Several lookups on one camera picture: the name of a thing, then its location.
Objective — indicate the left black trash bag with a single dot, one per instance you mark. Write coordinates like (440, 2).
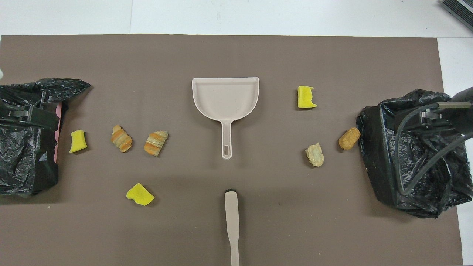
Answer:
(22, 159)

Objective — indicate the black trash bag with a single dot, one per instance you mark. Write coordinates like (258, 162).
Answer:
(377, 155)
(22, 159)

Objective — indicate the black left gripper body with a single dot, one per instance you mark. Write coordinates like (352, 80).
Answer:
(9, 117)

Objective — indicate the dark grey ribbed device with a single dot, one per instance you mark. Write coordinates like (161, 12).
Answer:
(460, 11)

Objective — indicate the brown croquette nugget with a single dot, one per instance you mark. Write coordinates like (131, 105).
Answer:
(349, 139)

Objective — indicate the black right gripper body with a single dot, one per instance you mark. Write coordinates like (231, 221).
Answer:
(463, 118)

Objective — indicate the beige plastic dustpan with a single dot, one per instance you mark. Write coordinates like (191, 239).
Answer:
(225, 98)

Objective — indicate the pale striped toy croissant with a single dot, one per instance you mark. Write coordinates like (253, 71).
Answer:
(155, 143)

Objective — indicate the yellow sponge piece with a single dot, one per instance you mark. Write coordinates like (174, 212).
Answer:
(78, 141)
(306, 98)
(139, 194)

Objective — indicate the brown table mat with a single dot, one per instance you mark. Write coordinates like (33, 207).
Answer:
(236, 55)

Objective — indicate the orange striped toy croissant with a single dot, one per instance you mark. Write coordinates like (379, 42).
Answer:
(121, 139)

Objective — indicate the pale fried food piece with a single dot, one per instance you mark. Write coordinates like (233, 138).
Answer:
(315, 155)

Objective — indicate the right black trash bag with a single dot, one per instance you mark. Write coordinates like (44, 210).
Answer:
(377, 155)

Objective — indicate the beige brush with black bristles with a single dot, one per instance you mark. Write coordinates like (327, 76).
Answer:
(232, 214)

